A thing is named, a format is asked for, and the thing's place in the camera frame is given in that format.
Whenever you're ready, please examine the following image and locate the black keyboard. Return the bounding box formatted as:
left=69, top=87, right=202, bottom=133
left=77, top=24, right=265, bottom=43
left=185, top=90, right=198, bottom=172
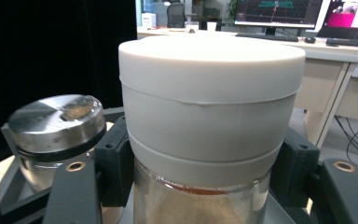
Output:
left=325, top=37, right=358, bottom=50
left=235, top=32, right=300, bottom=43

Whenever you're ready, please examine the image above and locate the black curtain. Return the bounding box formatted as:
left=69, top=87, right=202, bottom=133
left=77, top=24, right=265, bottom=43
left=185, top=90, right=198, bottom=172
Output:
left=0, top=0, right=138, bottom=171

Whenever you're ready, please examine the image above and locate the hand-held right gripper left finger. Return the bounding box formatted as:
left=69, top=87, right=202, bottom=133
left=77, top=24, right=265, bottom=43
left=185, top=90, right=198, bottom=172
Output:
left=93, top=116, right=135, bottom=208

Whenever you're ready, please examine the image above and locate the white-lidded glass spice jar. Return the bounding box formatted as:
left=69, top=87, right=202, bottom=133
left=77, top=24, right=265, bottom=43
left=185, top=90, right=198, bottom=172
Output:
left=117, top=33, right=307, bottom=224

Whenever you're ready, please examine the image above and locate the monitor with dark graph screen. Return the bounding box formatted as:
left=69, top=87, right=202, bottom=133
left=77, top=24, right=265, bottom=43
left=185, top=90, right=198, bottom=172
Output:
left=233, top=0, right=331, bottom=30

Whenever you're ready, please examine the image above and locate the white and blue box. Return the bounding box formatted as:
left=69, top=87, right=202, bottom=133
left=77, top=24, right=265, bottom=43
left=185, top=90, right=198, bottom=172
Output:
left=141, top=12, right=158, bottom=30

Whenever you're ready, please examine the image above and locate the metal-lidded glass spice jar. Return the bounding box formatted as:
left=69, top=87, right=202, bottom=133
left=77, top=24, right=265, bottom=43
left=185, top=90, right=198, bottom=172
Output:
left=7, top=94, right=107, bottom=193

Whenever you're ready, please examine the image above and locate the green potted plant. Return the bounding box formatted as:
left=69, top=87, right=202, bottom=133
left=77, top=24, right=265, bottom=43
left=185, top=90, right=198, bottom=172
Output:
left=226, top=0, right=239, bottom=21

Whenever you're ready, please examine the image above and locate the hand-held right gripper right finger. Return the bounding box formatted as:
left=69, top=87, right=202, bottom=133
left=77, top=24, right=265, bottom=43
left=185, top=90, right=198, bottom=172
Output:
left=268, top=126, right=321, bottom=209

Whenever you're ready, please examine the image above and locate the monitor with pink screen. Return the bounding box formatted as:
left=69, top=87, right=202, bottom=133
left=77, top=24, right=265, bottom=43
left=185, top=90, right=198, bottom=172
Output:
left=318, top=0, right=358, bottom=40

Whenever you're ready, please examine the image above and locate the dark office chair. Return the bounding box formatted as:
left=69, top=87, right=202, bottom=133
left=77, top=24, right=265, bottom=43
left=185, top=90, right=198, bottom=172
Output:
left=166, top=2, right=187, bottom=29

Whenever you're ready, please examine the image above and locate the clear glass cup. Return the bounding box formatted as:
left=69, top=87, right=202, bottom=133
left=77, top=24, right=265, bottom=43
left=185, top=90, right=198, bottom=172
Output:
left=184, top=21, right=200, bottom=34

